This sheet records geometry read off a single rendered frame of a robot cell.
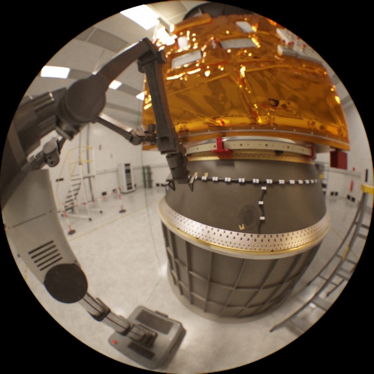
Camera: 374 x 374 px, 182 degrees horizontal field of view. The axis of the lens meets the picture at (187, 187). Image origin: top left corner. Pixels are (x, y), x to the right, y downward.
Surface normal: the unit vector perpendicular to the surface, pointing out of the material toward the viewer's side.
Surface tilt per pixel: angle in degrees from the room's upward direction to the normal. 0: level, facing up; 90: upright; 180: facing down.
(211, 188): 62
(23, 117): 95
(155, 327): 0
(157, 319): 0
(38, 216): 90
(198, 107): 89
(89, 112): 90
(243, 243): 43
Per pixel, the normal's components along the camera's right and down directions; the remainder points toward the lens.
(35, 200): 0.94, 0.02
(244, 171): -0.47, -0.29
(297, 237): -0.15, -0.58
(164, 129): -0.30, 0.55
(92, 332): -0.05, -0.98
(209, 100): -0.36, 0.11
